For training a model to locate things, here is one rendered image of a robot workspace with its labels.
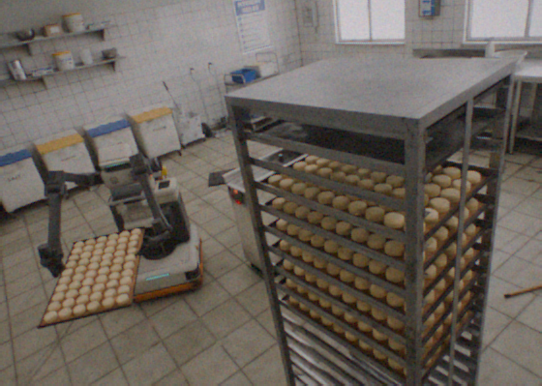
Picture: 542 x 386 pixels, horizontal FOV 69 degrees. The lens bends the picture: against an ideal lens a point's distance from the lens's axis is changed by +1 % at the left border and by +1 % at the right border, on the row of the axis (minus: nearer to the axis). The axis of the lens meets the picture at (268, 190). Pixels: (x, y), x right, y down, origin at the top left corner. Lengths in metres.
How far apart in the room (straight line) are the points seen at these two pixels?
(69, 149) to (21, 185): 0.71
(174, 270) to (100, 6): 4.30
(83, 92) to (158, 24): 1.52
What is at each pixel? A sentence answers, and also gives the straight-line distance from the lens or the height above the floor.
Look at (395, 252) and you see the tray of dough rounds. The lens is 1.10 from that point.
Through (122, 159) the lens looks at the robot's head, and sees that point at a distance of 2.78.
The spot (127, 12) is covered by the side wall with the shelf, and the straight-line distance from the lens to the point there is 6.55.
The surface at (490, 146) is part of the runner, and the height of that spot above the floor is 1.58.
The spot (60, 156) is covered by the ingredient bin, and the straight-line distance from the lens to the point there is 5.81.
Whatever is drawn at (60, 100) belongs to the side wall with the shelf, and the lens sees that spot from 6.36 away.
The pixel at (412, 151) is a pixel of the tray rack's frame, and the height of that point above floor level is 1.75.
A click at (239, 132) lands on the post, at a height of 1.70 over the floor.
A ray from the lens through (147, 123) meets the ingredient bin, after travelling 5.99.
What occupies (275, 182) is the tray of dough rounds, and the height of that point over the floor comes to 1.51.
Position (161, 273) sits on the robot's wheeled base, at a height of 0.26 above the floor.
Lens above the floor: 2.08
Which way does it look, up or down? 27 degrees down
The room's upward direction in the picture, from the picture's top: 11 degrees counter-clockwise
